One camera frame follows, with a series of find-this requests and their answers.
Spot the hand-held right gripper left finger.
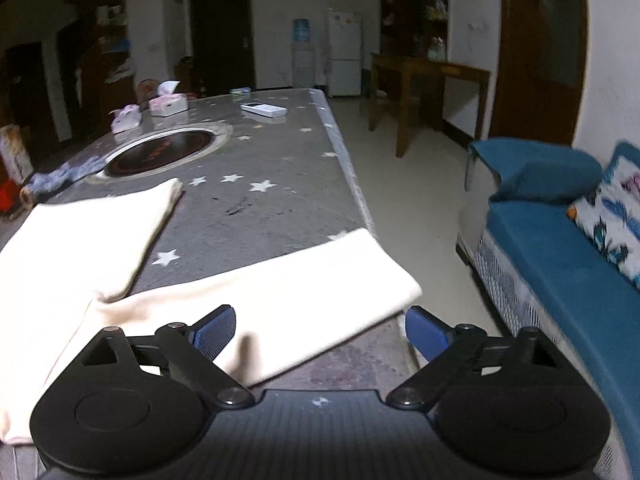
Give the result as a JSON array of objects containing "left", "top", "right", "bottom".
[{"left": 75, "top": 304, "right": 256, "bottom": 410}]

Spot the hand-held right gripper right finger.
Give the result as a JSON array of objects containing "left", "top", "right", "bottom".
[{"left": 386, "top": 305, "right": 566, "bottom": 410}]

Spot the cream fleece garment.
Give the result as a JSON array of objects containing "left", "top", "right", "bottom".
[{"left": 0, "top": 177, "right": 423, "bottom": 446}]

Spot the grey star-print tablecloth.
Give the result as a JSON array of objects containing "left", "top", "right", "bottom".
[{"left": 0, "top": 87, "right": 423, "bottom": 480}]

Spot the blue sofa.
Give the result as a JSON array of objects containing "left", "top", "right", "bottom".
[{"left": 457, "top": 137, "right": 640, "bottom": 480}]

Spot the round black induction cooktop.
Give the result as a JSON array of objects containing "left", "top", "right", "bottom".
[{"left": 85, "top": 122, "right": 235, "bottom": 185}]

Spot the blue-grey knitted glove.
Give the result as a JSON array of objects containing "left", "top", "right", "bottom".
[
  {"left": 20, "top": 167, "right": 76, "bottom": 206},
  {"left": 60, "top": 156, "right": 108, "bottom": 181}
]

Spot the feather-print pillow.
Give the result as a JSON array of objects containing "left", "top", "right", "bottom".
[{"left": 566, "top": 155, "right": 640, "bottom": 290}]

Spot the white remote control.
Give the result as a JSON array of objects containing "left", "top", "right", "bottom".
[{"left": 240, "top": 101, "right": 288, "bottom": 118}]

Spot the white and pink tissue box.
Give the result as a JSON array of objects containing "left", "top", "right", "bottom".
[{"left": 109, "top": 104, "right": 142, "bottom": 134}]

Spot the tissue box with raised tissue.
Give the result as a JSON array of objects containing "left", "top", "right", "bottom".
[{"left": 148, "top": 80, "right": 190, "bottom": 117}]

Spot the wooden side desk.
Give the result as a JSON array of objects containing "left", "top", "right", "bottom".
[{"left": 368, "top": 52, "right": 492, "bottom": 158}]

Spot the red plastic stool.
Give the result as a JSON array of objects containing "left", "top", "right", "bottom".
[{"left": 0, "top": 180, "right": 23, "bottom": 216}]

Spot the printed paper sack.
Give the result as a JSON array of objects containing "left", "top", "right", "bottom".
[{"left": 0, "top": 124, "right": 35, "bottom": 186}]

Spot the white water dispenser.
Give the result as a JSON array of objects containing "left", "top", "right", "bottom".
[{"left": 291, "top": 42, "right": 316, "bottom": 88}]

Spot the dark wooden door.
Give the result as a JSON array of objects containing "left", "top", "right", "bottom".
[{"left": 188, "top": 0, "right": 258, "bottom": 98}]

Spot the white refrigerator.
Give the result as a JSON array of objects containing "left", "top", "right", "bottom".
[{"left": 326, "top": 8, "right": 363, "bottom": 97}]

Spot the wooden archway cabinet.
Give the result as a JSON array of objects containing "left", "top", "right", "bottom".
[{"left": 75, "top": 0, "right": 138, "bottom": 136}]

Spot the brown door with glass pane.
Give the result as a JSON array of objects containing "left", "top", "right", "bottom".
[{"left": 492, "top": 0, "right": 593, "bottom": 146}]

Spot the dark wooden shelf cabinet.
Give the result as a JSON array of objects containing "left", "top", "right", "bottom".
[{"left": 378, "top": 0, "right": 449, "bottom": 61}]

